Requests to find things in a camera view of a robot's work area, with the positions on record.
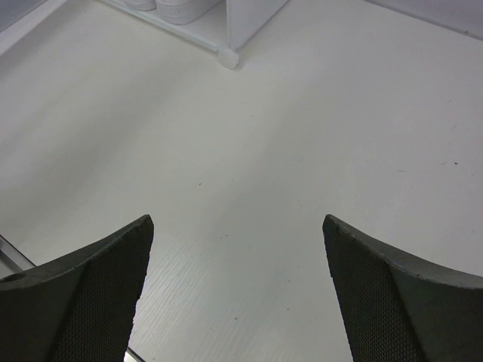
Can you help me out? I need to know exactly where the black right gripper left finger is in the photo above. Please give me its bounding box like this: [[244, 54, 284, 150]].
[[1, 215, 154, 361]]

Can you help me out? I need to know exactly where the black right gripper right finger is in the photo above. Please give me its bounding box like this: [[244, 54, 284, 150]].
[[322, 215, 482, 361]]

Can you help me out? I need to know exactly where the white plastic shoe cabinet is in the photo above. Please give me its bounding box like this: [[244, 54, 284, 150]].
[[105, 0, 287, 69]]

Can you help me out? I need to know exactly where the white sneaker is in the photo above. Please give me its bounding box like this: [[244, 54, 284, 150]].
[[122, 0, 156, 11], [155, 0, 220, 25]]

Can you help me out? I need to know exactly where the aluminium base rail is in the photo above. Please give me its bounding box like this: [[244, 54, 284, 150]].
[[0, 235, 35, 278]]

